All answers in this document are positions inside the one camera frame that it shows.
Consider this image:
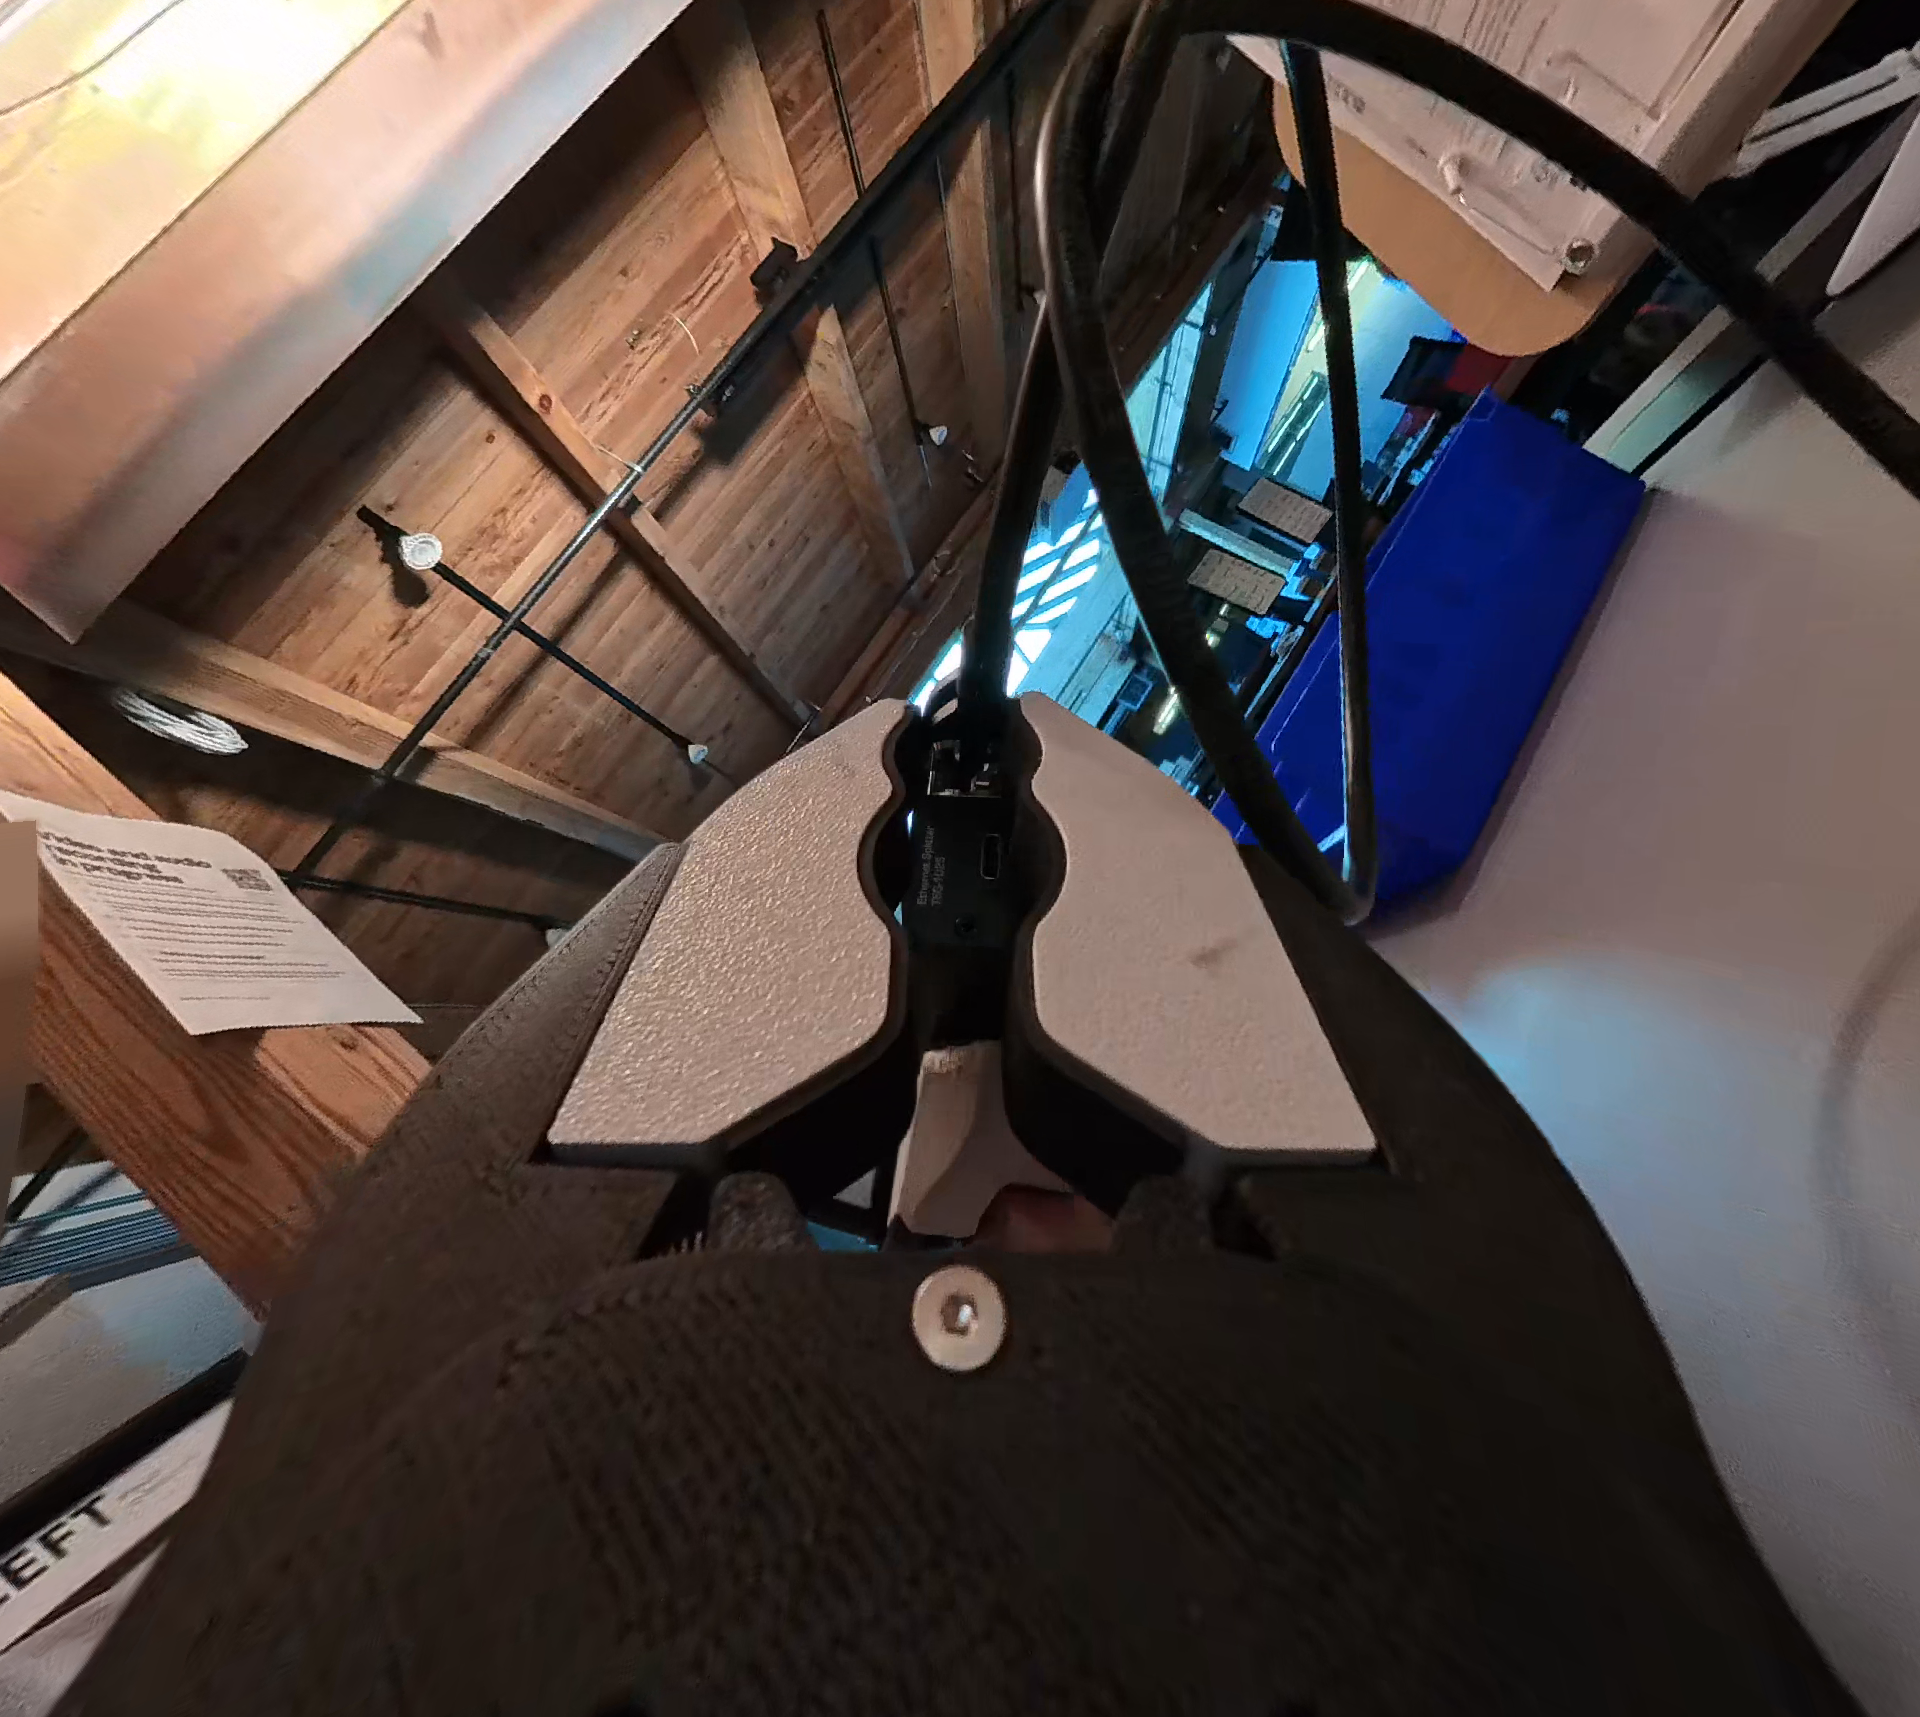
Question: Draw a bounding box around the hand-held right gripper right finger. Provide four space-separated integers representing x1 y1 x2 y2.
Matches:
1007 692 1382 1171

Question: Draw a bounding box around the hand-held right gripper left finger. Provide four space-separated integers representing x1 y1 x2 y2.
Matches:
545 697 917 1176

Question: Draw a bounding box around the black network splitter box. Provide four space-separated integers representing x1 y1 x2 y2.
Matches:
882 697 1063 1050

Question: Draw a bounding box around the blue plastic bin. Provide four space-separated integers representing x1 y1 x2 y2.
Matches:
1205 386 1649 912

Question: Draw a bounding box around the black network cable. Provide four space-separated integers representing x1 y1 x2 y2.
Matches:
956 0 1920 927

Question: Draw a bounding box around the white paper notice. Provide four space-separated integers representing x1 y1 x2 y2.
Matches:
0 786 425 1038

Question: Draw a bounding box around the white printed sheet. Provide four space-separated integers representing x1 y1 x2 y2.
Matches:
0 1357 250 1717

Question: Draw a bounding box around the white board stand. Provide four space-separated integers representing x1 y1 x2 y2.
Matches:
1732 44 1920 297

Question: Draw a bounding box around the wooden post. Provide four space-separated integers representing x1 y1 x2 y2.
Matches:
0 675 439 1316

